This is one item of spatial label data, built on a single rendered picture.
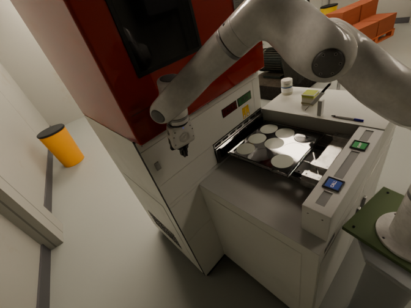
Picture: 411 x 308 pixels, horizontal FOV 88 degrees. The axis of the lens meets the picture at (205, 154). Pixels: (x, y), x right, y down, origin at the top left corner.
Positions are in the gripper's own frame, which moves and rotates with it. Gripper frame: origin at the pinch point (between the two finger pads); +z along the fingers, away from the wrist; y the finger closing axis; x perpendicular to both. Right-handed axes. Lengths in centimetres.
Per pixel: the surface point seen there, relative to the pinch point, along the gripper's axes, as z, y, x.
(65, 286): 133, -100, 63
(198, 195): 37.1, 4.6, 1.8
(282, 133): 17, 58, -9
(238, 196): 25.7, 14.6, -18.7
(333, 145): 14, 64, -34
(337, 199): 4, 27, -52
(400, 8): 66, 692, 127
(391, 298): 40, 32, -82
